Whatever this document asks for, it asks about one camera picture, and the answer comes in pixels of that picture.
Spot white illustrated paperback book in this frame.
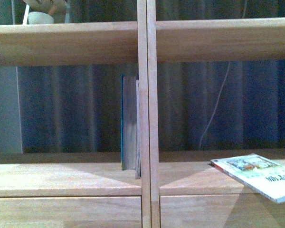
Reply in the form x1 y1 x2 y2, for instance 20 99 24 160
210 153 285 204

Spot teal cover upright book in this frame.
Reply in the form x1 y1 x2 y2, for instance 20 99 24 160
121 75 137 170

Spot thin upright book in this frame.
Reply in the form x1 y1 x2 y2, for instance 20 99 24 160
135 79 141 179

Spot wooden bookshelf unit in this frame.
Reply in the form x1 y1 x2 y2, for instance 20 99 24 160
0 0 285 228

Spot dark pleated curtain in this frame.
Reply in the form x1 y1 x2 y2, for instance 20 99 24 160
15 0 285 154

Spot white ceramic bowl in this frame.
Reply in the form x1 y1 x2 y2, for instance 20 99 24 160
28 11 54 25

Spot thin white hanging cable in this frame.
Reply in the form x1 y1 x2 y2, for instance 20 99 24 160
198 61 231 150

